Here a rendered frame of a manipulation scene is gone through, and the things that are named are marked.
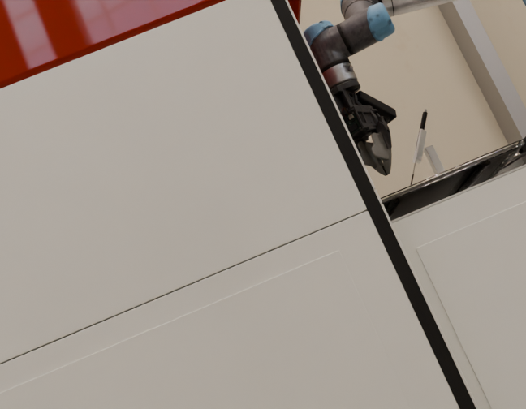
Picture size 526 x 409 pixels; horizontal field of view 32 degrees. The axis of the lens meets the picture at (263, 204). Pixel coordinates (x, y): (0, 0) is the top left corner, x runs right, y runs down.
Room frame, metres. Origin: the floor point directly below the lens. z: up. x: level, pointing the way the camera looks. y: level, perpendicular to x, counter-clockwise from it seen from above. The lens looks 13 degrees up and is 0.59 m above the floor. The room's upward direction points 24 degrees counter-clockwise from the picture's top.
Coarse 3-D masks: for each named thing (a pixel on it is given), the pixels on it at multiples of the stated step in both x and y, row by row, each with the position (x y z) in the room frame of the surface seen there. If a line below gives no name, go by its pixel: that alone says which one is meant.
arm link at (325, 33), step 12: (312, 24) 1.86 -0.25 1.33; (324, 24) 1.85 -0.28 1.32; (312, 36) 1.86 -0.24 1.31; (324, 36) 1.85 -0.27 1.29; (336, 36) 1.84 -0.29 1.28; (312, 48) 1.86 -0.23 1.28; (324, 48) 1.85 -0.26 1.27; (336, 48) 1.85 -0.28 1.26; (324, 60) 1.85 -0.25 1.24; (336, 60) 1.85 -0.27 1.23; (348, 60) 1.87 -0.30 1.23
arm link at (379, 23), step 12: (348, 12) 1.89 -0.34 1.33; (360, 12) 1.84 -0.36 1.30; (372, 12) 1.83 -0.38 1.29; (384, 12) 1.82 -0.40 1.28; (348, 24) 1.84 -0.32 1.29; (360, 24) 1.83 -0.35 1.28; (372, 24) 1.83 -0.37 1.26; (384, 24) 1.83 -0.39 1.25; (348, 36) 1.84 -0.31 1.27; (360, 36) 1.84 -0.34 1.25; (372, 36) 1.84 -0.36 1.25; (384, 36) 1.85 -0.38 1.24; (348, 48) 1.85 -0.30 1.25; (360, 48) 1.87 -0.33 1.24
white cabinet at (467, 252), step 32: (480, 192) 1.56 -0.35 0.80; (512, 192) 1.56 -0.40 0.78; (416, 224) 1.55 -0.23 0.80; (448, 224) 1.55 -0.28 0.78; (480, 224) 1.55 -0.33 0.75; (512, 224) 1.56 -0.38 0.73; (416, 256) 1.55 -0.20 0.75; (448, 256) 1.55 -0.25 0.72; (480, 256) 1.55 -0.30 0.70; (512, 256) 1.56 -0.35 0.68; (448, 288) 1.55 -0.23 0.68; (480, 288) 1.55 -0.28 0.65; (512, 288) 1.55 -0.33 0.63; (448, 320) 1.55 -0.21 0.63; (480, 320) 1.55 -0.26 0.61; (512, 320) 1.55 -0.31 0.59; (480, 352) 1.55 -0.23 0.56; (512, 352) 1.55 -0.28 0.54; (480, 384) 1.54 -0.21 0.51; (512, 384) 1.55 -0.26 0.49
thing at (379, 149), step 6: (378, 132) 1.88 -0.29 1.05; (372, 138) 1.87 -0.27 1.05; (378, 138) 1.88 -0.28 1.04; (378, 144) 1.87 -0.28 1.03; (384, 144) 1.88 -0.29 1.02; (372, 150) 1.85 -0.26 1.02; (378, 150) 1.87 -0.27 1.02; (384, 150) 1.88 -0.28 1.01; (390, 150) 1.89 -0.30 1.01; (378, 156) 1.86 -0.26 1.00; (384, 156) 1.88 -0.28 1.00; (390, 156) 1.89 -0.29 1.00; (384, 162) 1.89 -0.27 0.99; (390, 162) 1.89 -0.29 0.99; (384, 168) 1.90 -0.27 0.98; (390, 168) 1.89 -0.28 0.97
